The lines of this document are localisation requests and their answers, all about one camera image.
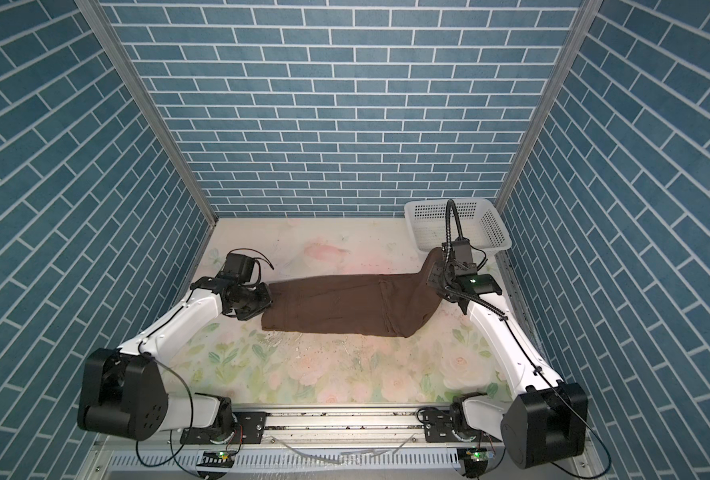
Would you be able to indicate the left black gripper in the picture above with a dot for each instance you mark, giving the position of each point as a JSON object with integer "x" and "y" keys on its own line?
{"x": 266, "y": 302}

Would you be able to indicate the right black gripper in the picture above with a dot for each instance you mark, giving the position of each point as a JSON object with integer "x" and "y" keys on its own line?
{"x": 432, "y": 278}

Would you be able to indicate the brown trousers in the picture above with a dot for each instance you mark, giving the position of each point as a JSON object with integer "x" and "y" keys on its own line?
{"x": 383, "y": 305}

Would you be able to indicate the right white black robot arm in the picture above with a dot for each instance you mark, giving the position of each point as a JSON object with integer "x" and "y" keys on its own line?
{"x": 545, "y": 422}

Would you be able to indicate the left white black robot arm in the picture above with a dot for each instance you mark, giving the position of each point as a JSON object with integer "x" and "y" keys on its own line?
{"x": 123, "y": 393}

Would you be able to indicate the left green circuit board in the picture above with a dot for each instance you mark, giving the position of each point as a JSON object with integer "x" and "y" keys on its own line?
{"x": 217, "y": 459}

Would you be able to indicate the green circuit board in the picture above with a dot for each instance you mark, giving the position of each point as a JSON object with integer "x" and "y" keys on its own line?
{"x": 217, "y": 459}
{"x": 475, "y": 457}

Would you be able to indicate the right green circuit board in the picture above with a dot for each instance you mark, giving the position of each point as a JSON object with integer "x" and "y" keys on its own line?
{"x": 475, "y": 457}

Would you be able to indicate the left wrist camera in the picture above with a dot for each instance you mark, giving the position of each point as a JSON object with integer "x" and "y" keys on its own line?
{"x": 238, "y": 268}

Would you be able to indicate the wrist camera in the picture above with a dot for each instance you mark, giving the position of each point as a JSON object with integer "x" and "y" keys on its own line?
{"x": 459, "y": 253}
{"x": 238, "y": 268}

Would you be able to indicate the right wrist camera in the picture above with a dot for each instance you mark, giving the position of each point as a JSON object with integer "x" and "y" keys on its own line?
{"x": 459, "y": 253}

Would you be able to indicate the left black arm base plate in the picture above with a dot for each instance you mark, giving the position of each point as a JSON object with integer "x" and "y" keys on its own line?
{"x": 244, "y": 427}

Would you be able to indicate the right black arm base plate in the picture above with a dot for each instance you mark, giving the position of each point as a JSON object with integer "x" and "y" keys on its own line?
{"x": 446, "y": 426}

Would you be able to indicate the aluminium front mounting rail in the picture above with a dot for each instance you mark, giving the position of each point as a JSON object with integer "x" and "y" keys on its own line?
{"x": 334, "y": 425}

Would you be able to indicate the white slotted cable duct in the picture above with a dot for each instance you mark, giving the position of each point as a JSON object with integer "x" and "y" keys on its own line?
{"x": 283, "y": 460}

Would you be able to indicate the right aluminium corner post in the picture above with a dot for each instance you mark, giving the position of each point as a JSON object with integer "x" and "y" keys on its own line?
{"x": 578, "y": 31}

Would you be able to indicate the aluminium corner post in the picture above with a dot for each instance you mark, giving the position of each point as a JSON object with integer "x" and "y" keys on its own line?
{"x": 100, "y": 25}
{"x": 578, "y": 31}

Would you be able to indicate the left aluminium corner post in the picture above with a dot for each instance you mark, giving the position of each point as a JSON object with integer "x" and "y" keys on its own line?
{"x": 100, "y": 25}

